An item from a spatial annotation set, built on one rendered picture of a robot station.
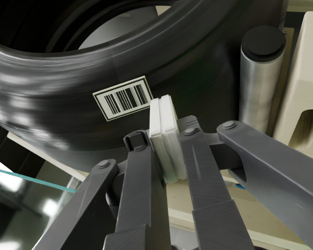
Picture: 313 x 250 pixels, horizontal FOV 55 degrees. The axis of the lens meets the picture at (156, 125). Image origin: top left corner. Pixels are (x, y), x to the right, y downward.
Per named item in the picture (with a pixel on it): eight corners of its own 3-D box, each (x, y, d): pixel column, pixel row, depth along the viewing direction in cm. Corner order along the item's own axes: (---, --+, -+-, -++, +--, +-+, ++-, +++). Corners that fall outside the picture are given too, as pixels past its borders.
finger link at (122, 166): (164, 191, 14) (106, 208, 15) (161, 147, 19) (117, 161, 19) (154, 164, 14) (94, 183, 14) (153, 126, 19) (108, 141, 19)
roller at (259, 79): (238, 165, 61) (236, 144, 63) (261, 164, 60) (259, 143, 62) (242, 59, 31) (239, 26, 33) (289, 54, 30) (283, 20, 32)
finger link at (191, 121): (183, 155, 14) (247, 136, 13) (175, 119, 18) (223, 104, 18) (192, 182, 14) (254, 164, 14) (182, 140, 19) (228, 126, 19)
